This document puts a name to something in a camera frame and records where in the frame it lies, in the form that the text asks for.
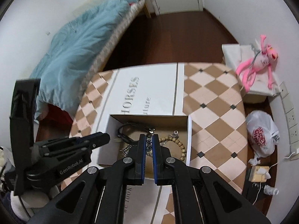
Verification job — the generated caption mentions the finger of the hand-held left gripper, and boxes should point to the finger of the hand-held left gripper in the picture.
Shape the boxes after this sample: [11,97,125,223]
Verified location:
[41,132,111,149]
[38,146,93,158]

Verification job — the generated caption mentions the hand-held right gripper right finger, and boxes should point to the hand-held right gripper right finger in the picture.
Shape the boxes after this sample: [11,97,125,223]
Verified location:
[152,134,271,224]

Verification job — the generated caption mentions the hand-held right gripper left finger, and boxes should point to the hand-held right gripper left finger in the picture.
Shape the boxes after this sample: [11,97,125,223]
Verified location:
[26,134,147,224]

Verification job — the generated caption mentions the thick silver chain necklace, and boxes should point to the thick silver chain necklace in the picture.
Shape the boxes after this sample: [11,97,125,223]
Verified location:
[119,145,134,159]

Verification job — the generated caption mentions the black smartwatch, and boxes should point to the black smartwatch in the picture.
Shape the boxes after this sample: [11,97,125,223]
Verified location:
[117,123,150,143]

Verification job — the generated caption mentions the wooden bead bracelet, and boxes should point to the wooden bead bracelet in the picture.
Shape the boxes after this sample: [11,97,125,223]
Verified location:
[159,134,186,162]

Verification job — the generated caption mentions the cardboard box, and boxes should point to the cardboard box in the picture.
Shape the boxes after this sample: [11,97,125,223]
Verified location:
[97,114,192,168]

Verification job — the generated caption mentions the white shoe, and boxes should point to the white shoe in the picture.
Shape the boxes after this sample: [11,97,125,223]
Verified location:
[10,187,55,222]

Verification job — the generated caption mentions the checkered tablecloth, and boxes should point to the checkered tablecloth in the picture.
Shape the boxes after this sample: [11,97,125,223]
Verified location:
[61,62,248,224]

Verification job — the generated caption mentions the blue blanket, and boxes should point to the blue blanket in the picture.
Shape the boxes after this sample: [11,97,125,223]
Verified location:
[30,0,146,120]

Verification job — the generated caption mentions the small black box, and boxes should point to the small black box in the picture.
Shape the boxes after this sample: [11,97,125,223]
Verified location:
[242,182,264,204]

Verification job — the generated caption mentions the tissue pack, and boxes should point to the tissue pack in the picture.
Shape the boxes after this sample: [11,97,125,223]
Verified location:
[248,166,271,183]

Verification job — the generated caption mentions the white plastic bag red print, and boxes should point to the white plastic bag red print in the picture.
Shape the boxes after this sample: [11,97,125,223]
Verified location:
[246,110,280,159]

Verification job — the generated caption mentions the small white bottle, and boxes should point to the small white bottle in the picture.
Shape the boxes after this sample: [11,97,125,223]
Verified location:
[263,185,280,195]

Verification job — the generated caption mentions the white cloth covered box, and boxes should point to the white cloth covered box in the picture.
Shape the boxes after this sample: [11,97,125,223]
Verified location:
[221,43,281,97]

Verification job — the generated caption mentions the pink plush toy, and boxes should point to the pink plush toy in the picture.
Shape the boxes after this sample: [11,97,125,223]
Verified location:
[235,35,279,93]

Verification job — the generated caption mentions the white charger cable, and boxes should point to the white charger cable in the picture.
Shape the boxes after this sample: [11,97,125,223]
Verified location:
[253,153,295,203]

